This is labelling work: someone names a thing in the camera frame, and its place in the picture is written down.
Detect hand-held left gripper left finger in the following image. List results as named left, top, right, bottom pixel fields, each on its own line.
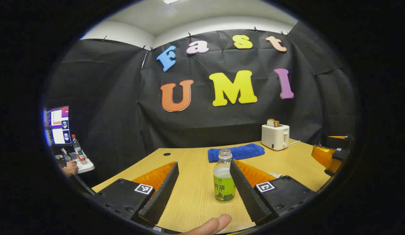
left=91, top=161, right=179, bottom=227

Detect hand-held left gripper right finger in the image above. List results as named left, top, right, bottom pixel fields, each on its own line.
left=229, top=159, right=318, bottom=226

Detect green label water bottle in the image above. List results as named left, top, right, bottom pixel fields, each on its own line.
left=213, top=149, right=236, bottom=203

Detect red label plastic bottle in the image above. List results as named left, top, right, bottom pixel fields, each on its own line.
left=71, top=134, right=88, bottom=165

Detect blue towel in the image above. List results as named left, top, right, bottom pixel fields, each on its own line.
left=208, top=143, right=265, bottom=163

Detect white toaster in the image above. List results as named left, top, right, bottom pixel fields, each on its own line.
left=261, top=124, right=290, bottom=151

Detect white side table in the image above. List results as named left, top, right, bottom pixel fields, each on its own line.
left=56, top=153, right=95, bottom=174

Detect black backdrop cloth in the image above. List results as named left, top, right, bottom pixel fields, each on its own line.
left=46, top=21, right=358, bottom=183

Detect computer monitor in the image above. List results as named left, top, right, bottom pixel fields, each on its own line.
left=44, top=105, right=72, bottom=146

